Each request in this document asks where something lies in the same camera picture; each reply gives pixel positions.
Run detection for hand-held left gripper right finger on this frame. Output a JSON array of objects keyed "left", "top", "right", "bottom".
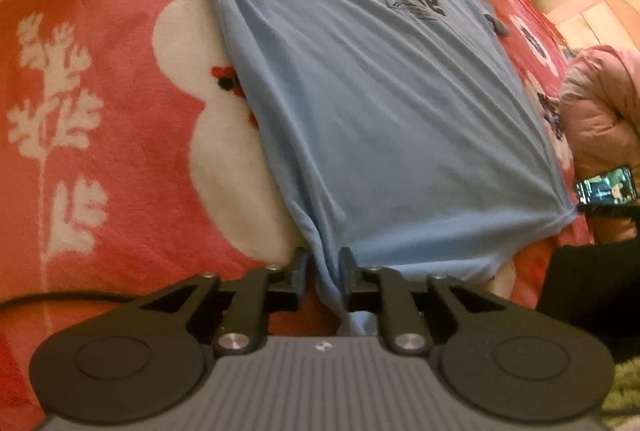
[{"left": 340, "top": 249, "right": 505, "bottom": 357}]

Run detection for green rug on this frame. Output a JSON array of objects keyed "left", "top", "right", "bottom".
[{"left": 597, "top": 356, "right": 640, "bottom": 431}]

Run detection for pink floral blanket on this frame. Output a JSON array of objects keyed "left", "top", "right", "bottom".
[{"left": 0, "top": 0, "right": 601, "bottom": 412}]

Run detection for pink headboard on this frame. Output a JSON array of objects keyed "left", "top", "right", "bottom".
[{"left": 547, "top": 0, "right": 640, "bottom": 56}]

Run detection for pink puffer jacket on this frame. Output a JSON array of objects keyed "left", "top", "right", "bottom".
[{"left": 557, "top": 43, "right": 640, "bottom": 244}]

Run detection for light blue t-shirt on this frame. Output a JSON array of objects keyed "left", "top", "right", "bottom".
[{"left": 207, "top": 0, "right": 574, "bottom": 337}]

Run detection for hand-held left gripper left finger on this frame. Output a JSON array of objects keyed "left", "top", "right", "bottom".
[{"left": 139, "top": 249, "right": 312, "bottom": 357}]

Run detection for black cable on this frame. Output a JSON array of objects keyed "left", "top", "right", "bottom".
[{"left": 0, "top": 290, "right": 157, "bottom": 313}]

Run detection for smartphone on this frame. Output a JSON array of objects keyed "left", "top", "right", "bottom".
[{"left": 574, "top": 165, "right": 640, "bottom": 214}]

